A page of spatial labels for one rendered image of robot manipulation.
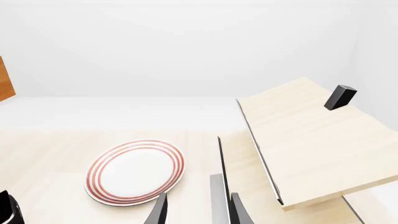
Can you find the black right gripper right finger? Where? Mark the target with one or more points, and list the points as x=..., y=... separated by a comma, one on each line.
x=238, y=212

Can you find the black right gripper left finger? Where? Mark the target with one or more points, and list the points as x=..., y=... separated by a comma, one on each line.
x=158, y=212

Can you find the wooden cabinet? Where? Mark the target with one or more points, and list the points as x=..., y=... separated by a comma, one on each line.
x=5, y=86

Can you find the white plate with red rings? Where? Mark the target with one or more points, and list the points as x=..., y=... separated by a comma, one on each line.
x=135, y=172

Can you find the pale wooden side table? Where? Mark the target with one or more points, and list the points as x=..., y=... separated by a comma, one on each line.
x=314, y=144

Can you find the black block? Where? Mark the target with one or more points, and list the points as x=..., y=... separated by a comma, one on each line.
x=339, y=97

